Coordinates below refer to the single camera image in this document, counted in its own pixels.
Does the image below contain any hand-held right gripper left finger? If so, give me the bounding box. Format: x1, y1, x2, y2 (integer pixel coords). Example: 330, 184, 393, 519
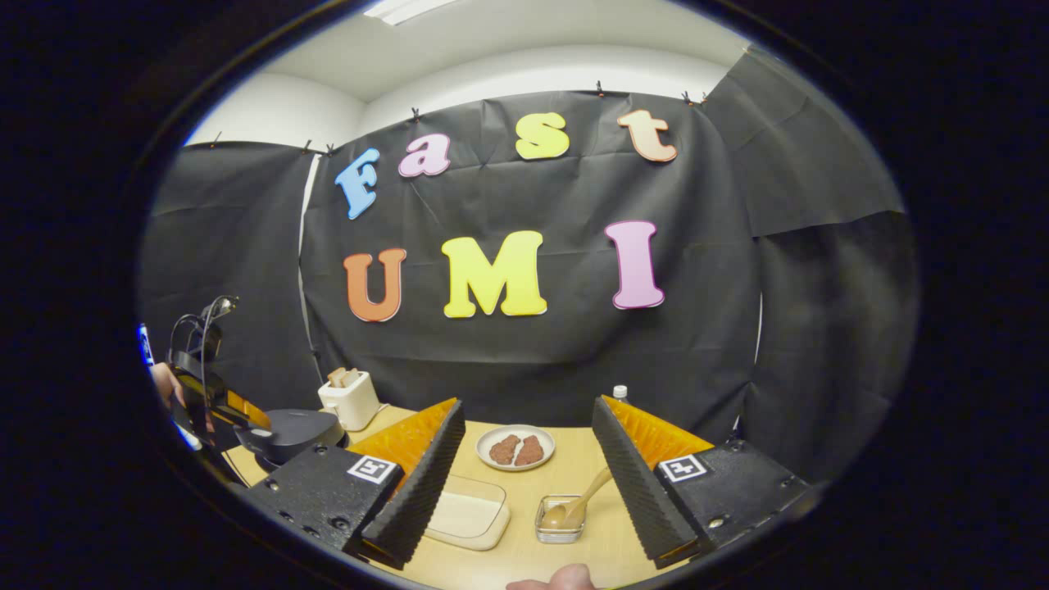
246, 398, 466, 570

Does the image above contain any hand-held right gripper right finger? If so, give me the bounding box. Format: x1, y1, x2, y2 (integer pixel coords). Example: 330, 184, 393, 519
592, 395, 820, 570

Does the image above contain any black rice cooker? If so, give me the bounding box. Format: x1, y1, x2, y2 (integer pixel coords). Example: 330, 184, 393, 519
234, 408, 348, 470

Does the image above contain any wooden spoon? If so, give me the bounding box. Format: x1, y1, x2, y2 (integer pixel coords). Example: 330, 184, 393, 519
543, 465, 614, 529

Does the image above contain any clear container of rice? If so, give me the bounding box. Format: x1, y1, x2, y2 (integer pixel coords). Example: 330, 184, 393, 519
425, 475, 511, 551

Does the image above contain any white round plate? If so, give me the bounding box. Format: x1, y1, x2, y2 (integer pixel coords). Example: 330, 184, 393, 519
476, 424, 556, 472

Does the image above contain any white toaster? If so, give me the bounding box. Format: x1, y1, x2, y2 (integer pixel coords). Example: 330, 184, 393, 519
318, 368, 383, 432

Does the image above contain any black backdrop cloth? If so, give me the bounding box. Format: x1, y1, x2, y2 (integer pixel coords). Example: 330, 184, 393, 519
139, 45, 919, 484

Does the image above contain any long ceiling light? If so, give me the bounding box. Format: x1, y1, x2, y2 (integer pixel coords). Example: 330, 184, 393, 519
365, 0, 460, 25

